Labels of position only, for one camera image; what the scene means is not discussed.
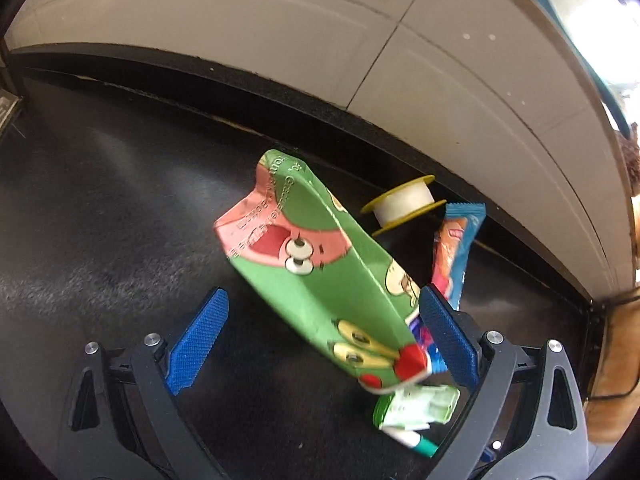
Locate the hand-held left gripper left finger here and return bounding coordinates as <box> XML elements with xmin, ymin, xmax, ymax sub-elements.
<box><xmin>57</xmin><ymin>286</ymin><xmax>231</xmax><ymax>480</ymax></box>

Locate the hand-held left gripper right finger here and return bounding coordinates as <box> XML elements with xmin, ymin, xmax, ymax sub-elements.
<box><xmin>419</xmin><ymin>284</ymin><xmax>590</xmax><ymax>480</ymax></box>

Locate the green cartoon snack bag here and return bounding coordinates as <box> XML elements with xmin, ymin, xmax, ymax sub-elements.
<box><xmin>214</xmin><ymin>149</ymin><xmax>432</xmax><ymax>393</ymax></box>

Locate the green carton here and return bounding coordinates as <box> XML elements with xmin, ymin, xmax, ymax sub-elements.
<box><xmin>372</xmin><ymin>384</ymin><xmax>461</xmax><ymax>432</ymax></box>

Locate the blue orange snack wrapper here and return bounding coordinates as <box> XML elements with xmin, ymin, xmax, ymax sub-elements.
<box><xmin>409</xmin><ymin>202</ymin><xmax>487</xmax><ymax>373</ymax></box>

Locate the white teal marker pen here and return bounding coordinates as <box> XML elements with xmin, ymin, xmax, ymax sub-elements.
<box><xmin>387</xmin><ymin>427</ymin><xmax>438</xmax><ymax>458</ymax></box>

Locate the yellow tape spool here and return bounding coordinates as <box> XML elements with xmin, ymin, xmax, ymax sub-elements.
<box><xmin>360</xmin><ymin>175</ymin><xmax>447</xmax><ymax>238</ymax></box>

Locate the wooden board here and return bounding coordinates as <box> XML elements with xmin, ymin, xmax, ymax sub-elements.
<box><xmin>585</xmin><ymin>300</ymin><xmax>640</xmax><ymax>443</ymax></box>

